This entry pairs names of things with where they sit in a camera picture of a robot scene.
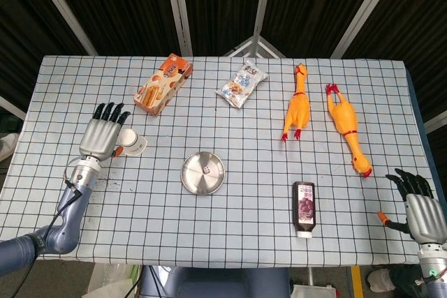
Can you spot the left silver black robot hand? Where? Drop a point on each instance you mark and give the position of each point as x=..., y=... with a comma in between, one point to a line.
x=99, y=137

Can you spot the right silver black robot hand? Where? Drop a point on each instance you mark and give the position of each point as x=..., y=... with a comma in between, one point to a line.
x=424, y=217

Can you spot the small white die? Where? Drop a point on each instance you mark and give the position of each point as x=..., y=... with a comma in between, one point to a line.
x=206, y=169

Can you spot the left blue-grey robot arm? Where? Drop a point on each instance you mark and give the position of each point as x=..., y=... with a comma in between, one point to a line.
x=70, y=214

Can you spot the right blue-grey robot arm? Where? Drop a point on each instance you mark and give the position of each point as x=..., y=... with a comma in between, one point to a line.
x=434, y=266

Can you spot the round steel plate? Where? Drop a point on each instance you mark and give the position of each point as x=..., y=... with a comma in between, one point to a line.
x=195, y=181

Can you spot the white shoe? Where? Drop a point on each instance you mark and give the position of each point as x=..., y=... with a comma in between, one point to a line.
x=379, y=280
x=8, y=146

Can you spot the orange biscuit box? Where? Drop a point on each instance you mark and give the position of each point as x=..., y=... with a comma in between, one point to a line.
x=160, y=88

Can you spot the dark blue table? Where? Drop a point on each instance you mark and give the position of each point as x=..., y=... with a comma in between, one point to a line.
x=417, y=120

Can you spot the dark grape sauce bottle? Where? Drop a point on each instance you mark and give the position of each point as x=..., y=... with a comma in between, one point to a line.
x=304, y=207

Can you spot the yellow rubber chicken toy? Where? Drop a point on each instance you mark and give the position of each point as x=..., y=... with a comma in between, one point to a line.
x=344, y=116
x=297, y=109

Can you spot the white cardboard box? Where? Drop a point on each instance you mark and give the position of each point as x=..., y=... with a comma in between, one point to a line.
x=312, y=291

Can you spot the white blue snack bag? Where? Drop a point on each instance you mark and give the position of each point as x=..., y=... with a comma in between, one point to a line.
x=241, y=83

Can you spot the light blue checkered tablecloth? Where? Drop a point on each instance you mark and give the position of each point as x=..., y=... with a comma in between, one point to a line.
x=244, y=224

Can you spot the blue-grey robot torso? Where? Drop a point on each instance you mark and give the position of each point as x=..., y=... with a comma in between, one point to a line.
x=209, y=284

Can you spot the white metal frame bar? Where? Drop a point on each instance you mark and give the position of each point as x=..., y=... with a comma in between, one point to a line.
x=436, y=121
x=12, y=106

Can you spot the white triangular frame foot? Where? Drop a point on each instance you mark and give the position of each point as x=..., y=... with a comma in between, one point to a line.
x=256, y=45

